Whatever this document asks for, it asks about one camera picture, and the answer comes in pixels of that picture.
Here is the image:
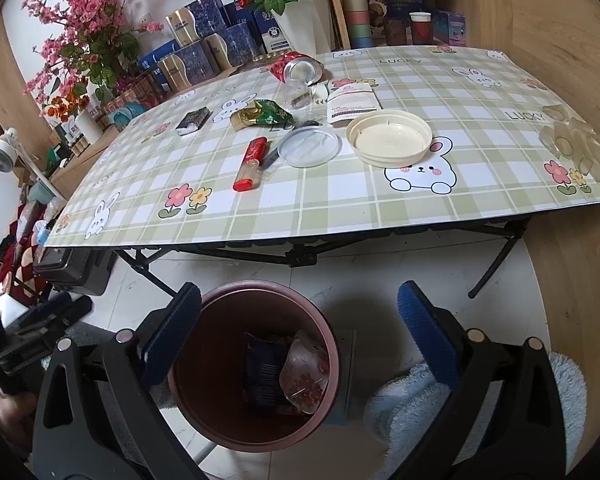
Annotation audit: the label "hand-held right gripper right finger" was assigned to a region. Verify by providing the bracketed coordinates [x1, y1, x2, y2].
[397, 280, 581, 480]

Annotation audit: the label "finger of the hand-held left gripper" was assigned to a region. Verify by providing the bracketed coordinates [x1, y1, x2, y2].
[9, 291, 75, 330]
[27, 296, 94, 347]

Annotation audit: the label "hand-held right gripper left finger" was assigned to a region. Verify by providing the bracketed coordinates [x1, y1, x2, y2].
[32, 282, 203, 480]

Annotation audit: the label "maroon plastic bin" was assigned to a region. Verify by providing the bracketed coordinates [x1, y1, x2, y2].
[169, 280, 342, 453]

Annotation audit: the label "blue cardboard box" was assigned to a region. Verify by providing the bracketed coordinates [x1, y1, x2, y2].
[243, 332, 294, 417]

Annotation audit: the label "clear red-printed plastic bag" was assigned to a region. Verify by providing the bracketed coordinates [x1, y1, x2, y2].
[280, 330, 331, 415]

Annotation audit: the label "red tube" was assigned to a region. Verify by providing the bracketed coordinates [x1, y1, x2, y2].
[232, 136, 271, 193]

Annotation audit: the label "cream plastic lid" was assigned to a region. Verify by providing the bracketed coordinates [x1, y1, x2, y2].
[345, 110, 434, 167]

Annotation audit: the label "small black packet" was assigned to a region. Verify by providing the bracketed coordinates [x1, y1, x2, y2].
[176, 107, 212, 136]

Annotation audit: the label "clear plastic lid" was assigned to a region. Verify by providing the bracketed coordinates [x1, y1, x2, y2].
[277, 126, 344, 168]

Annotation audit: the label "white sachet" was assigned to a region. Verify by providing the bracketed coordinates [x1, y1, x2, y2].
[326, 85, 383, 124]

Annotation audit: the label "green gold wrapper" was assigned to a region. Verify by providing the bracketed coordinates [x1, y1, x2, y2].
[229, 99, 296, 132]

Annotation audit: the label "clear wrapper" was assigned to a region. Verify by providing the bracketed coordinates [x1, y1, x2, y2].
[286, 85, 328, 112]

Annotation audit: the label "person's left hand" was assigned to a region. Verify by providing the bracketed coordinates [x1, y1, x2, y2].
[0, 388, 39, 442]

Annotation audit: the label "black hard case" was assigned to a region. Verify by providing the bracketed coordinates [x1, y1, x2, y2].
[32, 247, 119, 297]

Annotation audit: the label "red argyle blanket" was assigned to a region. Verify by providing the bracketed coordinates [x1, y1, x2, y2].
[0, 220, 47, 302]

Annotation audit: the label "checked bunny tablecloth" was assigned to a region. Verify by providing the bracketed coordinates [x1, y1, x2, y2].
[42, 45, 600, 250]

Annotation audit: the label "wooden low cabinet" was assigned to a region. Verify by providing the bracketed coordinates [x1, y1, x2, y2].
[50, 125, 127, 202]

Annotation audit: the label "white fan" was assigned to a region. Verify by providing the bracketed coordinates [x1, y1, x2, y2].
[0, 127, 62, 197]

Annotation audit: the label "orange flowers in white vase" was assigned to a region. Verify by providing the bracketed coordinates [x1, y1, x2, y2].
[42, 91, 106, 146]

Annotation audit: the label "gold blue gift box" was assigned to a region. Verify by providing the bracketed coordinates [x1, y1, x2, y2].
[205, 22, 261, 69]
[166, 0, 231, 47]
[157, 42, 217, 92]

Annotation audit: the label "blue flat carton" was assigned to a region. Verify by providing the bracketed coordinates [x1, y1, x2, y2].
[140, 40, 181, 74]

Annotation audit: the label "pink blossom arrangement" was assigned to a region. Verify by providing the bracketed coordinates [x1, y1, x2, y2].
[22, 0, 166, 111]

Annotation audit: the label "brown jar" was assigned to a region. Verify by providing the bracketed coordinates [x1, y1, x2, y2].
[384, 17, 409, 46]

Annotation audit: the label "red cup white lid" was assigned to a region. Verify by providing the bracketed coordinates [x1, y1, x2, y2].
[409, 11, 434, 46]

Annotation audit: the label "purple box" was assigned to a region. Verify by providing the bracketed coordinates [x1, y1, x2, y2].
[435, 10, 467, 47]

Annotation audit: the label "dark blue white-label box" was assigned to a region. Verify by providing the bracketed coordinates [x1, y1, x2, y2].
[252, 2, 294, 54]

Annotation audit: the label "stack of pastel cups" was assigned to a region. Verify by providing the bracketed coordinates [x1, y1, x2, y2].
[341, 0, 371, 50]

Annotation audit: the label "dark blue small box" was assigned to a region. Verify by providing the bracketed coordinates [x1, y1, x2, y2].
[225, 2, 254, 27]

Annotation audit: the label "wooden shelf unit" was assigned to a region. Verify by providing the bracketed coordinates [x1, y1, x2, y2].
[322, 0, 481, 52]

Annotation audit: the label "red rose plant white pot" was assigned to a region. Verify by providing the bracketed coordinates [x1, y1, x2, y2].
[224, 0, 337, 56]

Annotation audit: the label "black folding table frame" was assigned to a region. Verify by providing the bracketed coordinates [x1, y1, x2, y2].
[115, 220, 528, 301]

